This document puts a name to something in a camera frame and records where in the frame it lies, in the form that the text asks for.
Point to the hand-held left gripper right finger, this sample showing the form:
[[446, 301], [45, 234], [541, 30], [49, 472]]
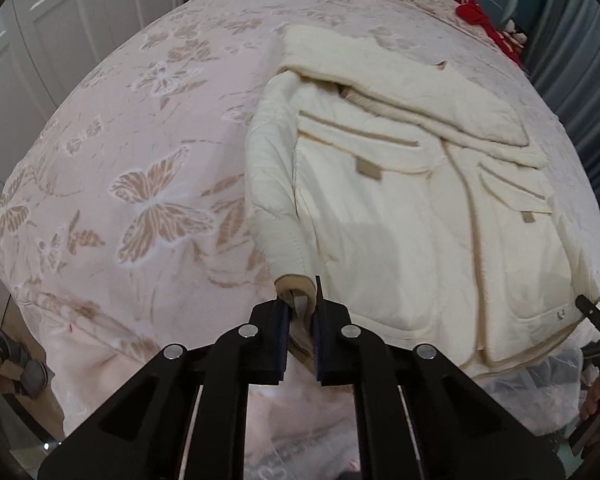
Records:
[[322, 347]]

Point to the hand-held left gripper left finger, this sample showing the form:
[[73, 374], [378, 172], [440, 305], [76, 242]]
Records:
[[281, 345]]

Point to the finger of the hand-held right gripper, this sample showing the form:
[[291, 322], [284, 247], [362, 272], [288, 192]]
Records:
[[592, 312]]

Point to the cream quilted jacket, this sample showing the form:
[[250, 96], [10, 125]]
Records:
[[390, 210]]

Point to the pink butterfly bedspread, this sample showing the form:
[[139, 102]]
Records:
[[155, 160]]

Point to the grey slipper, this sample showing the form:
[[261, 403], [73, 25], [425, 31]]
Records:
[[7, 342], [32, 377]]

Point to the grey curtain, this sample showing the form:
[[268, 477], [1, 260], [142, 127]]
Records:
[[580, 60]]

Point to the stuffed dolls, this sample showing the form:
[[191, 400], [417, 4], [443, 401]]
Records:
[[515, 32]]

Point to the red garment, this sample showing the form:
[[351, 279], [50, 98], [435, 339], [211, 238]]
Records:
[[480, 15]]

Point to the teal padded headboard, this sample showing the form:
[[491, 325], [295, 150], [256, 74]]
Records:
[[511, 5]]

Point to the white wardrobe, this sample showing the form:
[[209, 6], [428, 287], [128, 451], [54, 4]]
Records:
[[55, 35]]

